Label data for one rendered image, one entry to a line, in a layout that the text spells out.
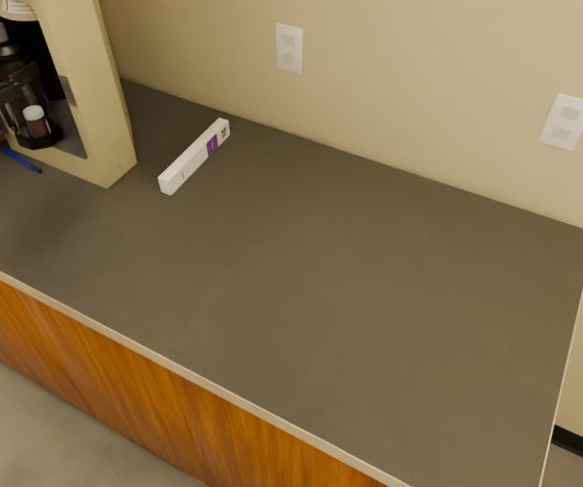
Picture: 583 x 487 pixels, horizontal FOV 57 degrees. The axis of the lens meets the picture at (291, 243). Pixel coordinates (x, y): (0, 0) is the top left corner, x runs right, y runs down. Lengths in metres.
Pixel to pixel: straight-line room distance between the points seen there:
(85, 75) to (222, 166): 0.38
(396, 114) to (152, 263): 0.65
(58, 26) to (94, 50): 0.10
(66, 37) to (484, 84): 0.83
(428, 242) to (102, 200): 0.75
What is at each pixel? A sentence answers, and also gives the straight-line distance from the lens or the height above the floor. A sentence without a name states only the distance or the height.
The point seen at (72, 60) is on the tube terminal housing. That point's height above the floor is 1.26.
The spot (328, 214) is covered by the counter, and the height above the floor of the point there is 0.94.
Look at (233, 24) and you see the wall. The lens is 1.42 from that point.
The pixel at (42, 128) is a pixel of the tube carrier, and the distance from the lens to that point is 1.34.
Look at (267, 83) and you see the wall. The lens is 1.44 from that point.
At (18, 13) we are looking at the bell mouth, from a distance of 1.24.
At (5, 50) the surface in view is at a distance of 1.26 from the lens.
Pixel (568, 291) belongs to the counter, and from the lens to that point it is 1.20.
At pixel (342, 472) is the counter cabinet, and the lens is 1.08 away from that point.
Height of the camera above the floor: 1.79
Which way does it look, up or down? 48 degrees down
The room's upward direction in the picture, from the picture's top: straight up
